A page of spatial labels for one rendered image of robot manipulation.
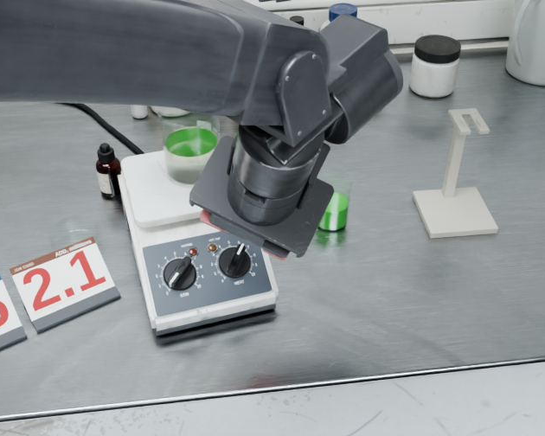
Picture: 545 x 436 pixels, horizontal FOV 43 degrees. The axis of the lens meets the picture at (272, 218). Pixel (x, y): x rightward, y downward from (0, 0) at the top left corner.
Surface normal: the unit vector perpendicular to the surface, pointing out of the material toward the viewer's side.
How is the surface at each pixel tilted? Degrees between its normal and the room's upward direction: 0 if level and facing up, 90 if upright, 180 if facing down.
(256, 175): 110
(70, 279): 40
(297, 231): 30
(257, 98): 90
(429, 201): 0
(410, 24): 90
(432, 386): 0
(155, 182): 0
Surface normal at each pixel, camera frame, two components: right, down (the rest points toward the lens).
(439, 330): 0.00, -0.77
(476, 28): 0.13, 0.64
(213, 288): 0.15, -0.36
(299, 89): 0.69, 0.46
